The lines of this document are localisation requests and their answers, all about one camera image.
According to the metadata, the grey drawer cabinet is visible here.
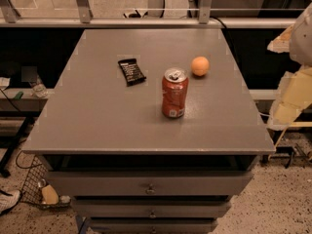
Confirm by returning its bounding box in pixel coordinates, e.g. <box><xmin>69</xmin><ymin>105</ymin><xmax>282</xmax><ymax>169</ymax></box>
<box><xmin>21</xmin><ymin>27</ymin><xmax>277</xmax><ymax>234</ymax></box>

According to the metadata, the metal railing frame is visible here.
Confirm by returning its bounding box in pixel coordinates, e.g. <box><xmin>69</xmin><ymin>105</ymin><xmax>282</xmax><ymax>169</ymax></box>
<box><xmin>1</xmin><ymin>0</ymin><xmax>311</xmax><ymax>28</ymax></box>

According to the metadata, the white sneaker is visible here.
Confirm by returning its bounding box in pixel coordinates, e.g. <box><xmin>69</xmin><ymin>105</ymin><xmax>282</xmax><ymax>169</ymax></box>
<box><xmin>0</xmin><ymin>190</ymin><xmax>21</xmax><ymax>215</ymax></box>

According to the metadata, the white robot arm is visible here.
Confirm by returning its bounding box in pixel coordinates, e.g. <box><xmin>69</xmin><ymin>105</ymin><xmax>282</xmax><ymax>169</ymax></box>
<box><xmin>267</xmin><ymin>5</ymin><xmax>312</xmax><ymax>131</ymax></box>

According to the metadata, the black snack bar wrapper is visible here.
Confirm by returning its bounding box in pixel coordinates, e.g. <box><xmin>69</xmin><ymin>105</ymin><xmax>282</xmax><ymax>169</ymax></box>
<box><xmin>118</xmin><ymin>58</ymin><xmax>146</xmax><ymax>87</ymax></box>

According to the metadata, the red soda can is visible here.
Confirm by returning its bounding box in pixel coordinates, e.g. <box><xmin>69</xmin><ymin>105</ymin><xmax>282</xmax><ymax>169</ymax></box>
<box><xmin>162</xmin><ymin>67</ymin><xmax>189</xmax><ymax>118</ymax></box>

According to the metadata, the black wire basket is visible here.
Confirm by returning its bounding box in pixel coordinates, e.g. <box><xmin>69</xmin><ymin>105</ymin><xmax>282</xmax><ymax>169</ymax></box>
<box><xmin>21</xmin><ymin>157</ymin><xmax>70</xmax><ymax>210</ymax></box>

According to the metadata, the black floor cable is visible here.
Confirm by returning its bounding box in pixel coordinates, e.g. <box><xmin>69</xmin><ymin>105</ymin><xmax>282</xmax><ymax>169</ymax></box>
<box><xmin>15</xmin><ymin>150</ymin><xmax>43</xmax><ymax>170</ymax></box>

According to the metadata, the grey drawer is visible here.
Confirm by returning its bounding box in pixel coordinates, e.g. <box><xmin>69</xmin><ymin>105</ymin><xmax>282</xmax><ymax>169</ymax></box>
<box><xmin>90</xmin><ymin>218</ymin><xmax>217</xmax><ymax>234</ymax></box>
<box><xmin>72</xmin><ymin>198</ymin><xmax>231</xmax><ymax>218</ymax></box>
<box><xmin>46</xmin><ymin>171</ymin><xmax>253</xmax><ymax>196</ymax></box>

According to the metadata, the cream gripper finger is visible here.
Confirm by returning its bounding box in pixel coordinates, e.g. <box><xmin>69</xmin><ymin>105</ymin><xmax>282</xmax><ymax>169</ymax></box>
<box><xmin>267</xmin><ymin>65</ymin><xmax>312</xmax><ymax>131</ymax></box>
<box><xmin>267</xmin><ymin>25</ymin><xmax>293</xmax><ymax>54</ymax></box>

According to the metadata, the middle grey drawer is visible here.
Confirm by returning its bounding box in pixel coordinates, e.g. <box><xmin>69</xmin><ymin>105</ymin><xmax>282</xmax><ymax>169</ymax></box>
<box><xmin>72</xmin><ymin>198</ymin><xmax>231</xmax><ymax>218</ymax></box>

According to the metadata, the top grey drawer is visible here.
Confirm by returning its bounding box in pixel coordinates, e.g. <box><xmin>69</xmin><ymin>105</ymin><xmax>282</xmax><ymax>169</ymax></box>
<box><xmin>46</xmin><ymin>171</ymin><xmax>253</xmax><ymax>196</ymax></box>

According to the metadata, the yellow bottle in basket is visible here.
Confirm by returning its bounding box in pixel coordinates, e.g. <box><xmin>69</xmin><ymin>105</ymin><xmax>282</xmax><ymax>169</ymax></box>
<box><xmin>38</xmin><ymin>179</ymin><xmax>59</xmax><ymax>205</ymax></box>

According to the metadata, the orange fruit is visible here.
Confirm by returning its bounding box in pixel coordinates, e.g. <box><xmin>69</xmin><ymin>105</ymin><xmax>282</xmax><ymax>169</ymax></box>
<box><xmin>191</xmin><ymin>57</ymin><xmax>210</xmax><ymax>76</ymax></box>

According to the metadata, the bottom grey drawer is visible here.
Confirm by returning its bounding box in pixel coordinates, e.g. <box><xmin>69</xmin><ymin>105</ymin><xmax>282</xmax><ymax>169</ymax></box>
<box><xmin>90</xmin><ymin>218</ymin><xmax>217</xmax><ymax>234</ymax></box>

